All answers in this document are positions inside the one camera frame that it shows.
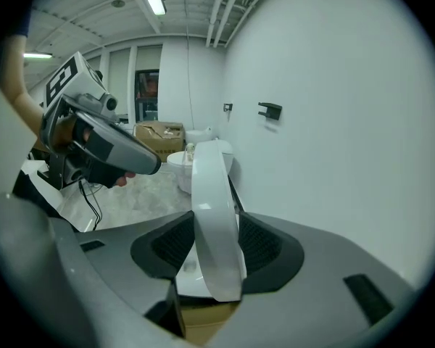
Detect person's left forearm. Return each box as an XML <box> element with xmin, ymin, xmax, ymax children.
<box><xmin>0</xmin><ymin>36</ymin><xmax>46</xmax><ymax>152</ymax></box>

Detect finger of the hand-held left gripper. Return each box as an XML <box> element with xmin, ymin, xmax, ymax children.
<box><xmin>74</xmin><ymin>109</ymin><xmax>162</xmax><ymax>175</ymax></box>

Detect white ceiling pipes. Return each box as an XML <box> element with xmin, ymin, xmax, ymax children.
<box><xmin>205</xmin><ymin>0</ymin><xmax>280</xmax><ymax>49</ymax></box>

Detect black cable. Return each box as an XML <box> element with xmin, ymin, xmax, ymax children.
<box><xmin>78</xmin><ymin>180</ymin><xmax>103</xmax><ymax>232</ymax></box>

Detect flat brown cardboard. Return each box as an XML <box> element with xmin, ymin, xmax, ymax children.
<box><xmin>180</xmin><ymin>300</ymin><xmax>241</xmax><ymax>342</ymax></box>

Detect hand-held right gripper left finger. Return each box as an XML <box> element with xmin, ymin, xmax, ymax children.
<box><xmin>74</xmin><ymin>210</ymin><xmax>196</xmax><ymax>317</ymax></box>

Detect white toilet lid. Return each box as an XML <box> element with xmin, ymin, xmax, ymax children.
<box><xmin>190</xmin><ymin>139</ymin><xmax>247</xmax><ymax>303</ymax></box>

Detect white ceramic toilet tank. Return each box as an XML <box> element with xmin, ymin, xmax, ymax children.
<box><xmin>185</xmin><ymin>126</ymin><xmax>219</xmax><ymax>145</ymax></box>

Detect person's left hand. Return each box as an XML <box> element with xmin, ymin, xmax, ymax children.
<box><xmin>88</xmin><ymin>159</ymin><xmax>136</xmax><ymax>189</ymax></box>

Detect large black wall bracket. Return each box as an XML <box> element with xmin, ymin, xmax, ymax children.
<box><xmin>257</xmin><ymin>101</ymin><xmax>283</xmax><ymax>121</ymax></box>

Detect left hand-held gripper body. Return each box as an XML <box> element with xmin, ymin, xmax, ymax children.
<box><xmin>37</xmin><ymin>51</ymin><xmax>119</xmax><ymax>191</ymax></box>

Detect open brown cardboard box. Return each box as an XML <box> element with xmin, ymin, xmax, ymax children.
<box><xmin>133</xmin><ymin>120</ymin><xmax>186</xmax><ymax>163</ymax></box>

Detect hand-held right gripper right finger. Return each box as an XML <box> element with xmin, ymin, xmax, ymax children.
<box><xmin>210</xmin><ymin>211</ymin><xmax>418</xmax><ymax>348</ymax></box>

